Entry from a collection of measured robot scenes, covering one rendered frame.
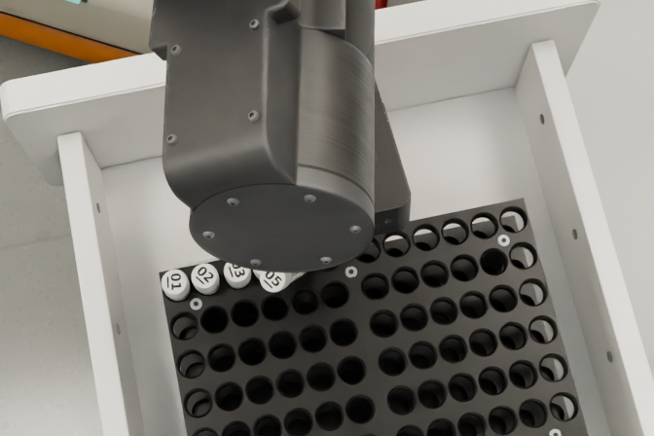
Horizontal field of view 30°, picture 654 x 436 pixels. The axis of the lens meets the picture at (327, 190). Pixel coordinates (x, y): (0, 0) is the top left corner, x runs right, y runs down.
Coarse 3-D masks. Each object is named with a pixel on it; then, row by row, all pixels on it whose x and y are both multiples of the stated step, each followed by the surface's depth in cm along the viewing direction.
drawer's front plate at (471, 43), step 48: (432, 0) 58; (480, 0) 58; (528, 0) 58; (576, 0) 58; (384, 48) 58; (432, 48) 59; (480, 48) 61; (528, 48) 62; (576, 48) 63; (0, 96) 57; (48, 96) 57; (96, 96) 57; (144, 96) 58; (384, 96) 64; (432, 96) 66; (48, 144) 61; (96, 144) 62; (144, 144) 63
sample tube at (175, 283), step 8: (168, 272) 56; (176, 272) 56; (168, 280) 56; (176, 280) 56; (184, 280) 56; (168, 288) 55; (176, 288) 55; (184, 288) 56; (168, 296) 56; (176, 296) 56; (184, 296) 57
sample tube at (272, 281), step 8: (264, 272) 53; (272, 272) 53; (280, 272) 53; (288, 272) 54; (296, 272) 55; (304, 272) 57; (264, 280) 53; (272, 280) 53; (280, 280) 53; (288, 280) 54; (264, 288) 53; (272, 288) 53; (280, 288) 53
